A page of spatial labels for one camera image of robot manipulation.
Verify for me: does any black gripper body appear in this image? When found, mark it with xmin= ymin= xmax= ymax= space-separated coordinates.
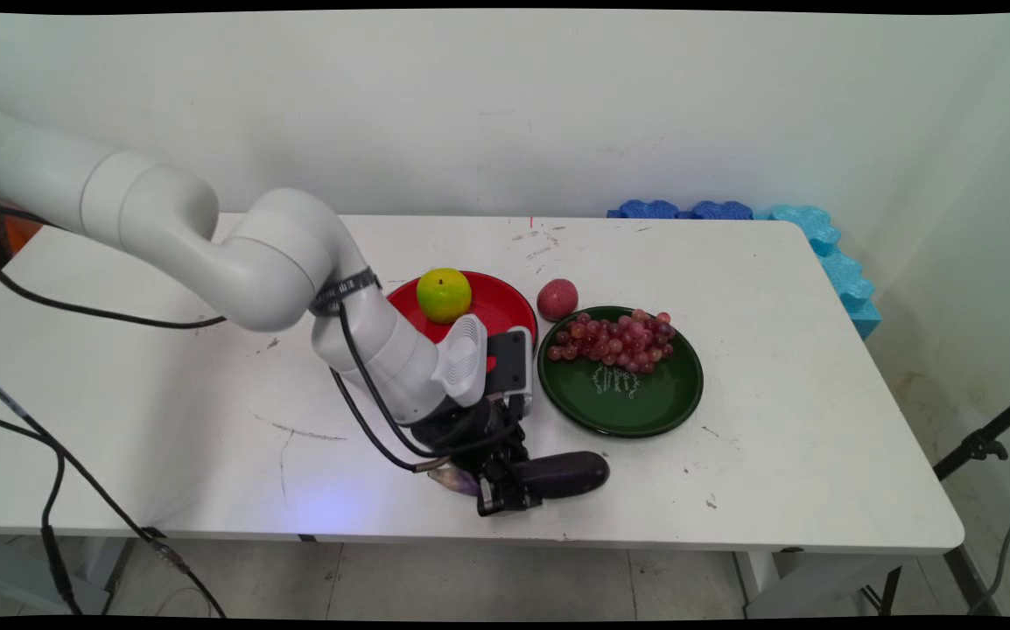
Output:
xmin=410 ymin=395 xmax=530 ymax=478

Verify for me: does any purple eggplant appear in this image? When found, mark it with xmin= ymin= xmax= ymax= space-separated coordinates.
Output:
xmin=427 ymin=451 xmax=611 ymax=502

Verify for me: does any red round plate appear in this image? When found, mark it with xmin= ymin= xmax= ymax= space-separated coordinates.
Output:
xmin=386 ymin=270 xmax=539 ymax=351

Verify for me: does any dark green round plate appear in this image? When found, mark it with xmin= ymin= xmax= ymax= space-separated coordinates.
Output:
xmin=537 ymin=305 xmax=705 ymax=438

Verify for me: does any green yellow apple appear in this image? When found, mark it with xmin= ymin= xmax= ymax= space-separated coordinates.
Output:
xmin=417 ymin=268 xmax=473 ymax=325

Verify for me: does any red grape bunch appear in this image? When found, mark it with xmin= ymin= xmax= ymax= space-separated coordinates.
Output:
xmin=545 ymin=308 xmax=677 ymax=375

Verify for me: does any dark red round fruit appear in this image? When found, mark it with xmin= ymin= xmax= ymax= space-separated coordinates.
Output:
xmin=537 ymin=279 xmax=579 ymax=322

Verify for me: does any dark blue foam mat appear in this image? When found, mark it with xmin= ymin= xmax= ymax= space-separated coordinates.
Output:
xmin=687 ymin=200 xmax=754 ymax=221
xmin=607 ymin=199 xmax=681 ymax=220

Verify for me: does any light blue foam mat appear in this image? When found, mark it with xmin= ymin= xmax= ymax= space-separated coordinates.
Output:
xmin=754 ymin=205 xmax=882 ymax=340

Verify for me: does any black tripod stand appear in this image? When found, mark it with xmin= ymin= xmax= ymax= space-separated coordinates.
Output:
xmin=933 ymin=385 xmax=1010 ymax=481

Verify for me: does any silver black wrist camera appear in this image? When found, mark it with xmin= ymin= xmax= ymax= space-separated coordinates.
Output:
xmin=486 ymin=326 xmax=535 ymax=414

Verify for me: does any black robot cable metal plug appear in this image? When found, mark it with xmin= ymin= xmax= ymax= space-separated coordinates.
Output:
xmin=0 ymin=249 xmax=455 ymax=474

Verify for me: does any black strap on arm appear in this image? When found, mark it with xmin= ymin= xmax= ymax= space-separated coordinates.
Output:
xmin=307 ymin=267 xmax=382 ymax=318

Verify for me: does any black cable with connector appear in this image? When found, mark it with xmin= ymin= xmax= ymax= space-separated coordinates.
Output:
xmin=0 ymin=362 xmax=228 ymax=619

